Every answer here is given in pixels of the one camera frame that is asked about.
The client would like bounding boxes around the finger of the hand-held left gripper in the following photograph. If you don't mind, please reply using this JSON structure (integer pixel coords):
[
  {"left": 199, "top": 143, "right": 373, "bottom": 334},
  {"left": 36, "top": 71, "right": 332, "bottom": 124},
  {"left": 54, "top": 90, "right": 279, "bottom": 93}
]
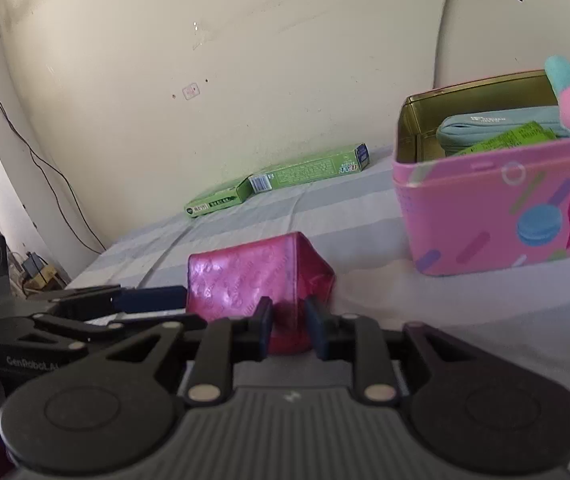
[
  {"left": 31, "top": 312, "right": 208, "bottom": 351},
  {"left": 49, "top": 284, "right": 187, "bottom": 318}
]

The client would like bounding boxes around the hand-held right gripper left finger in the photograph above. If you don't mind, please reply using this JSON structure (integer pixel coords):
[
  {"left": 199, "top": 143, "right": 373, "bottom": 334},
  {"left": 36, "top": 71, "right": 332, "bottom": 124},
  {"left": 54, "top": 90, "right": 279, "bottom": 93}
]
[{"left": 87, "top": 296, "right": 274, "bottom": 404}]

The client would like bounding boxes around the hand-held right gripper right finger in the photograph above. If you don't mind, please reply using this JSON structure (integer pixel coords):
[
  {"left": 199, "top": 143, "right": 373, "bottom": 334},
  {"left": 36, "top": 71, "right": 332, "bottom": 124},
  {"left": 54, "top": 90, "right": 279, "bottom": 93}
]
[{"left": 304, "top": 296, "right": 492, "bottom": 404}]

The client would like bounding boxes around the shiny magenta pouch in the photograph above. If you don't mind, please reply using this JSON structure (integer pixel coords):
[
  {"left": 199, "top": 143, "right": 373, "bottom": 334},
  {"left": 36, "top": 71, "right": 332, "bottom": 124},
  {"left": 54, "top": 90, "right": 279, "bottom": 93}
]
[{"left": 186, "top": 231, "right": 336, "bottom": 356}]

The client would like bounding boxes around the slim green box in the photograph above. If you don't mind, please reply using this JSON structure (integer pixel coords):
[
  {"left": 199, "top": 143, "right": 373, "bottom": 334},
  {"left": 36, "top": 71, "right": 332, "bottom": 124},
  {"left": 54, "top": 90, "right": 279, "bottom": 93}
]
[{"left": 184, "top": 179, "right": 256, "bottom": 219}]

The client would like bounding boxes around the green box with blue flap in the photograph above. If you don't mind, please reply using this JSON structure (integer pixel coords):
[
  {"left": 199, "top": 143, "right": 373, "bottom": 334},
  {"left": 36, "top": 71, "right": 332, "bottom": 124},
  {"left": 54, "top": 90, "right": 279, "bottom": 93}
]
[{"left": 248, "top": 143, "right": 371, "bottom": 194}]

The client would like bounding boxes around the pink biscuit tin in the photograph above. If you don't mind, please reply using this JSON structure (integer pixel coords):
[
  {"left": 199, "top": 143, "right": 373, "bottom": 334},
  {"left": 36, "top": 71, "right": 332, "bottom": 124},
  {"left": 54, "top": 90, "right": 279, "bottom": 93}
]
[{"left": 392, "top": 70, "right": 570, "bottom": 277}]

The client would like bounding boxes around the light blue zip pouch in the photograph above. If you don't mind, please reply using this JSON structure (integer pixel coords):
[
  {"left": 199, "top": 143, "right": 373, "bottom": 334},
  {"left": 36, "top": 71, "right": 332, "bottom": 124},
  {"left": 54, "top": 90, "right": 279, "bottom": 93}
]
[{"left": 436, "top": 105, "right": 570, "bottom": 159}]

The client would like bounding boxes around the green plastic packet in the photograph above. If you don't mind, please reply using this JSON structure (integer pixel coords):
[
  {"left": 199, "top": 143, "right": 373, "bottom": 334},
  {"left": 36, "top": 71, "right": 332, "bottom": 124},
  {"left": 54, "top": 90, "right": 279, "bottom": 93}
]
[{"left": 451, "top": 121, "right": 562, "bottom": 159}]

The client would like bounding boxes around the black charger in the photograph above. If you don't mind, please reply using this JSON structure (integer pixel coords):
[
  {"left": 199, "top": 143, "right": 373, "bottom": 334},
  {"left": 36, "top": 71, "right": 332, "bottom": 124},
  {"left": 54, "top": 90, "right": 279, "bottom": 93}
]
[{"left": 21, "top": 254, "right": 47, "bottom": 278}]

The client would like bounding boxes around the striped bed sheet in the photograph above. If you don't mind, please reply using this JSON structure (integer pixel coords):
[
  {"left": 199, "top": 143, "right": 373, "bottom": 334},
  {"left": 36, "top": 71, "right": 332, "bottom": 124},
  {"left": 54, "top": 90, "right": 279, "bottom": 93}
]
[{"left": 65, "top": 144, "right": 570, "bottom": 480}]

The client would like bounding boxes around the thin wall cable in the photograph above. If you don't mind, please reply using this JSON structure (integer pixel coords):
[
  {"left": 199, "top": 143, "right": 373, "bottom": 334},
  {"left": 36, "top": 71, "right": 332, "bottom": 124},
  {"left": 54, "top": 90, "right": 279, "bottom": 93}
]
[{"left": 0, "top": 20, "right": 109, "bottom": 256}]

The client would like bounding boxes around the grey power cable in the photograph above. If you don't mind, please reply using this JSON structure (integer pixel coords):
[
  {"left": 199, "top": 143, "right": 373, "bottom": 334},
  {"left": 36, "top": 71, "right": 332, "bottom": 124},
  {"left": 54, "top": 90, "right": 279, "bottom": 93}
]
[{"left": 431, "top": 0, "right": 454, "bottom": 92}]

